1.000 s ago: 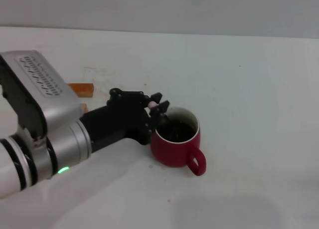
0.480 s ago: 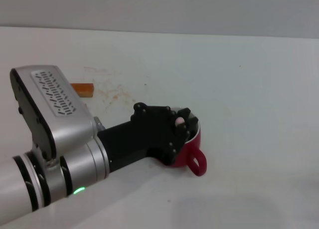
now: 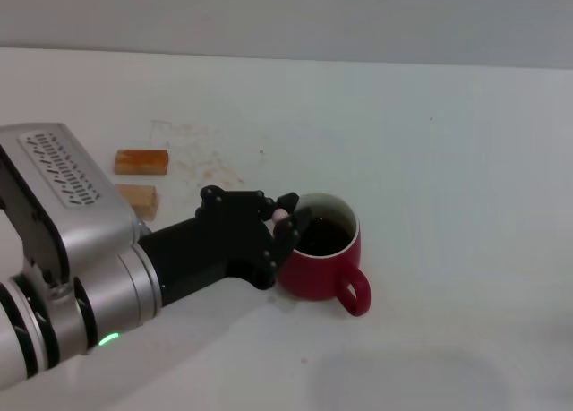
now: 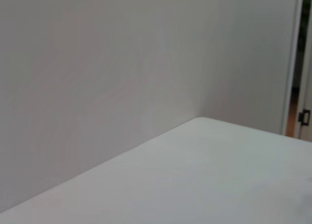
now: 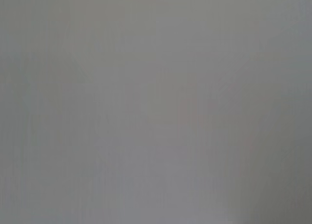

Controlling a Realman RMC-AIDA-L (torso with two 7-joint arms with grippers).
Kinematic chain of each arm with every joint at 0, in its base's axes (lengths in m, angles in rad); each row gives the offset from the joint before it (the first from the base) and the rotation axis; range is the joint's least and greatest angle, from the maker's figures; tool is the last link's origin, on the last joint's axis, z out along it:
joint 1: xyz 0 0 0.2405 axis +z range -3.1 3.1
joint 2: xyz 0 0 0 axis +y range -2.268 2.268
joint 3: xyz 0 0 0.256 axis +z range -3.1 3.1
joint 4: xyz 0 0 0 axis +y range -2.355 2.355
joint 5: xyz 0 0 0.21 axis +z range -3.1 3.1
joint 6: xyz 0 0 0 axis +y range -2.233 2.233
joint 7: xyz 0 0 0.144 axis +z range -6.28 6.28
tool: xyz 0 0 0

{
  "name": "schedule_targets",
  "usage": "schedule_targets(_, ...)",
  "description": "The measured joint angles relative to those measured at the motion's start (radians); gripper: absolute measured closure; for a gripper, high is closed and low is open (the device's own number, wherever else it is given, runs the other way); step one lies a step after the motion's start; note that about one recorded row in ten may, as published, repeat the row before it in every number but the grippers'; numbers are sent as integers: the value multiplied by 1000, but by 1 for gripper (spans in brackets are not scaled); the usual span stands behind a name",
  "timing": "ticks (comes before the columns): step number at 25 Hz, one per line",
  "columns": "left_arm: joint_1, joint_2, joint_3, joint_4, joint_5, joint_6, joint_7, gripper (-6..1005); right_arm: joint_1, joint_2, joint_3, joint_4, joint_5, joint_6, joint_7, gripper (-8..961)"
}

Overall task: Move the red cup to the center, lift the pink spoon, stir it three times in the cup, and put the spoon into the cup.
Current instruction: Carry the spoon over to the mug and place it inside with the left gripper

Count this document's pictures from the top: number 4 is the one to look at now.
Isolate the cream cabinet door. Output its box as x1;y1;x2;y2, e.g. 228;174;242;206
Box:
293;47;312;143

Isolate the white partition frame post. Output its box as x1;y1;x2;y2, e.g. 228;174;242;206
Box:
280;0;305;136

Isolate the black door hinge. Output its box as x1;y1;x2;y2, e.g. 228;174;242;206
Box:
298;108;311;126

